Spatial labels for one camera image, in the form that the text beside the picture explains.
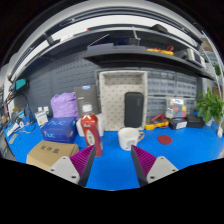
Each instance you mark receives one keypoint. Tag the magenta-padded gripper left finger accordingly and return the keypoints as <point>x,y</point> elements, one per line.
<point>68,168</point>

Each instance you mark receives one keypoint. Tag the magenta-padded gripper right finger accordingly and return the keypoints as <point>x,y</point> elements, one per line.
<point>156,168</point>

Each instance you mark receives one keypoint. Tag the red drink bottle white cap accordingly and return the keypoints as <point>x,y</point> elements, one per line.
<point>90,131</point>

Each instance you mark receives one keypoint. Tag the brown cardboard box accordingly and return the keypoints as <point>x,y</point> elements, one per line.
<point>48,153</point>

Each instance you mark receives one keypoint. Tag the flat round red coaster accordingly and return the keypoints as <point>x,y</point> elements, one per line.
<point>164,139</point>

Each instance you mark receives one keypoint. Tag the blue cardboard box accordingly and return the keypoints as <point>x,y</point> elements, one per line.
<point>58,130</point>

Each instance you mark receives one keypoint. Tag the yellow multimeter red leads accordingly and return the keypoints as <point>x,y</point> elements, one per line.
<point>156,124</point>

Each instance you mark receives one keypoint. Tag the small black box white label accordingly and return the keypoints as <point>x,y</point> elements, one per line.
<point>177,124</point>

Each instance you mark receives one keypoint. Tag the small white carton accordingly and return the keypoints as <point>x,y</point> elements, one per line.
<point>41,118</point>

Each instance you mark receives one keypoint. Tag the flat black box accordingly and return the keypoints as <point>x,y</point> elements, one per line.
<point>195,122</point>

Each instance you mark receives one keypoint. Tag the black zip case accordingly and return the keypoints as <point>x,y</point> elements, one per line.
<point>134,110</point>

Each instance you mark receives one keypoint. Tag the purple plastic bag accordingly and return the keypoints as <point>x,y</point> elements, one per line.
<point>64,105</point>

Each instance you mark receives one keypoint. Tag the clear organiser colourful parts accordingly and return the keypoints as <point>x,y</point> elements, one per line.
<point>176,107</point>

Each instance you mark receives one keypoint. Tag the dark grey flat carton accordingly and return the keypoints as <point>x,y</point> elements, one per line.
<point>86,98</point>

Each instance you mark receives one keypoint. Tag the green potted plant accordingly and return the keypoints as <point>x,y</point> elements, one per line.
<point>208,106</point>

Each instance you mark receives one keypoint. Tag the beige polka-dot fabric bin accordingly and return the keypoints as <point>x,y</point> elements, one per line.
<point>113,100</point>

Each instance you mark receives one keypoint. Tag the grey small-parts drawer cabinet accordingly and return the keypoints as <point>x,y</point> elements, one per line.
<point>166,85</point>

